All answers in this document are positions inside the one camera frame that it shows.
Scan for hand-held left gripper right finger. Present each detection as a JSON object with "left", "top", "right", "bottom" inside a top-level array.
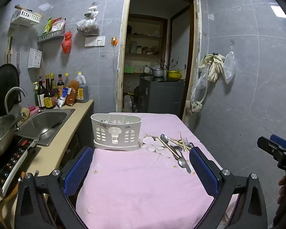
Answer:
[{"left": 189, "top": 146, "right": 268, "bottom": 229}]

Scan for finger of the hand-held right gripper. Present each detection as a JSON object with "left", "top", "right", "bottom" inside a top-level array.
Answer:
[
  {"left": 270, "top": 134, "right": 286, "bottom": 152},
  {"left": 257, "top": 136, "right": 285, "bottom": 159}
]

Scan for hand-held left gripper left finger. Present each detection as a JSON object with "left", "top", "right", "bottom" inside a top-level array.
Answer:
[{"left": 14, "top": 145, "right": 94, "bottom": 229}]

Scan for large metal spoon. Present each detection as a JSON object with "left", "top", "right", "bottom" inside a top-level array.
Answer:
[{"left": 160, "top": 134, "right": 180, "bottom": 160}]

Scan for white plastic utensil holder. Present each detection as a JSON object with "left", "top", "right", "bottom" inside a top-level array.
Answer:
[{"left": 91, "top": 113, "right": 143, "bottom": 151}]

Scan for person's right hand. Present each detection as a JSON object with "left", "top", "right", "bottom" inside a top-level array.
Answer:
[{"left": 278, "top": 175, "right": 286, "bottom": 204}]

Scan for beige kitchen counter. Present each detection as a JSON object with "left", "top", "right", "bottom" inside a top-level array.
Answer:
[{"left": 0, "top": 99, "right": 94, "bottom": 222}]

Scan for black ladle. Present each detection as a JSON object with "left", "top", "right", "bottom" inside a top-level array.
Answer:
[{"left": 39, "top": 120, "right": 65, "bottom": 139}]

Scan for stainless steel sink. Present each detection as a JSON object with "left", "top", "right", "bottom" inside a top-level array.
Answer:
[{"left": 15, "top": 108, "right": 76, "bottom": 147}]

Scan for pink floral tablecloth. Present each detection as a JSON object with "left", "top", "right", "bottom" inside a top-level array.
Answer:
[{"left": 76, "top": 112, "right": 239, "bottom": 229}]

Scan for knotted beige rag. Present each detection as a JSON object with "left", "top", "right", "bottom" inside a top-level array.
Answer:
[{"left": 191, "top": 100, "right": 203, "bottom": 112}]

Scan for black induction cooker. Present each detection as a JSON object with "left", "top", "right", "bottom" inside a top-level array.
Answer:
[{"left": 0, "top": 135, "right": 37, "bottom": 197}]

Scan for blue white packet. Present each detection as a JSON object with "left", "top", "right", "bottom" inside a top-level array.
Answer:
[{"left": 56, "top": 87, "right": 70, "bottom": 108}]

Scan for dark bottle yellow label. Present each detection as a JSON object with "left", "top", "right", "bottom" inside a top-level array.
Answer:
[{"left": 44, "top": 75, "right": 57, "bottom": 110}]

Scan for orange brown spice packet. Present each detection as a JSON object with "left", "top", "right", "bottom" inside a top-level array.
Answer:
[{"left": 65, "top": 80, "right": 80, "bottom": 107}]

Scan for dark bottle white label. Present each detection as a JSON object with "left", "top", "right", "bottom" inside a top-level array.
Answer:
[{"left": 37, "top": 76, "right": 47, "bottom": 109}]

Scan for plastic floor jug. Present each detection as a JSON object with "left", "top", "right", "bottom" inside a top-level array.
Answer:
[{"left": 123, "top": 95, "right": 134, "bottom": 112}]

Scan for large oil jug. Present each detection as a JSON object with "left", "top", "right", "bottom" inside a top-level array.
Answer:
[{"left": 75, "top": 72, "right": 89, "bottom": 103}]

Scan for green pump bottle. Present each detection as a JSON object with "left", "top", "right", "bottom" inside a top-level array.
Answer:
[{"left": 33, "top": 81, "right": 40, "bottom": 107}]

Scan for stainless steel pan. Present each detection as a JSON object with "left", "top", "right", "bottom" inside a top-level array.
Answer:
[{"left": 0, "top": 113, "right": 27, "bottom": 161}]

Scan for grey cabinet appliance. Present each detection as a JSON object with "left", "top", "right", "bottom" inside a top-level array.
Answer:
[{"left": 138, "top": 76, "right": 185, "bottom": 120}]

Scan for dark bottle red label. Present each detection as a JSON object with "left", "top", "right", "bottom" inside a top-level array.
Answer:
[{"left": 57, "top": 74, "right": 64, "bottom": 93}]

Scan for clear plastic bag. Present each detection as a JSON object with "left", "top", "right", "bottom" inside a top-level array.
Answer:
[{"left": 196, "top": 70, "right": 209, "bottom": 92}]

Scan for white mesh bag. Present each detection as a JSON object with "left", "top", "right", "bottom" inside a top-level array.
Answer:
[{"left": 223, "top": 51, "right": 236, "bottom": 84}]

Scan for tall dark sauce bottle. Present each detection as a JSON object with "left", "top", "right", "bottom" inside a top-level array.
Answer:
[{"left": 50, "top": 73, "right": 59, "bottom": 101}]

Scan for black bag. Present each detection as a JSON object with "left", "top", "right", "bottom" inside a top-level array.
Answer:
[{"left": 133, "top": 85, "right": 145, "bottom": 113}]

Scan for cream rubber gloves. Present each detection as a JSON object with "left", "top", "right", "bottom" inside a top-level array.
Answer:
[{"left": 197, "top": 54, "right": 226, "bottom": 82}]

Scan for yellow bowl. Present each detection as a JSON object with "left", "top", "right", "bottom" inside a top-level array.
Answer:
[{"left": 167, "top": 70, "right": 183, "bottom": 79}]

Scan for metal faucet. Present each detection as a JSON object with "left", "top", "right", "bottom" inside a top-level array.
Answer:
[{"left": 4, "top": 86, "right": 28, "bottom": 115}]

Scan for metal cooking pot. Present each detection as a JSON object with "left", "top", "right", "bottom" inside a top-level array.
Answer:
[{"left": 151, "top": 67, "right": 165, "bottom": 78}]

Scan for black round frying pan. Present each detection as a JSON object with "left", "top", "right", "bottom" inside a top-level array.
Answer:
[{"left": 0, "top": 63, "right": 21, "bottom": 120}]

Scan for dry plant twigs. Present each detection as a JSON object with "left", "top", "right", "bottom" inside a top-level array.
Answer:
[{"left": 159, "top": 57, "right": 187, "bottom": 71}]

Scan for white hanging slotted basket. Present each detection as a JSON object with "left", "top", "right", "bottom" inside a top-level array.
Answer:
[{"left": 27, "top": 48, "right": 43, "bottom": 69}]

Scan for red plastic bag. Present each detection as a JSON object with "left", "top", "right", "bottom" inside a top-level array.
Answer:
[{"left": 62, "top": 31, "right": 73, "bottom": 54}]

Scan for wooden spatula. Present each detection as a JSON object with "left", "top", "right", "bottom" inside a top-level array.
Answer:
[{"left": 5, "top": 32, "right": 14, "bottom": 64}]

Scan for clear bag of dried goods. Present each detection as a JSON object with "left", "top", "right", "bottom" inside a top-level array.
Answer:
[{"left": 76, "top": 2, "right": 100, "bottom": 36}]

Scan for wooden pantry shelf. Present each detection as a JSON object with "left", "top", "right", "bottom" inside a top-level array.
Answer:
[{"left": 123, "top": 13, "right": 168, "bottom": 77}]

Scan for metal ladle handle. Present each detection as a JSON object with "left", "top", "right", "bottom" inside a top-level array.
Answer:
[{"left": 17, "top": 170, "right": 40, "bottom": 184}]

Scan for white hose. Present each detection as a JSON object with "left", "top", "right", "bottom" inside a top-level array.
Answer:
[{"left": 190, "top": 61, "right": 211, "bottom": 106}]

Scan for white wall cable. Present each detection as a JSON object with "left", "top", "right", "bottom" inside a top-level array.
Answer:
[{"left": 112, "top": 45, "right": 117, "bottom": 102}]

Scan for wooden door frame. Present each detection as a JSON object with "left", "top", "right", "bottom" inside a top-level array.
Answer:
[{"left": 116, "top": 0, "right": 202, "bottom": 127}]

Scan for grey wall shelf basket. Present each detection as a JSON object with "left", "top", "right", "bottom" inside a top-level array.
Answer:
[{"left": 37, "top": 29, "right": 65, "bottom": 43}]

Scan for white wall basket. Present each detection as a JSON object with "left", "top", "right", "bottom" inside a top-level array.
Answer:
[{"left": 11, "top": 8, "right": 42, "bottom": 26}]

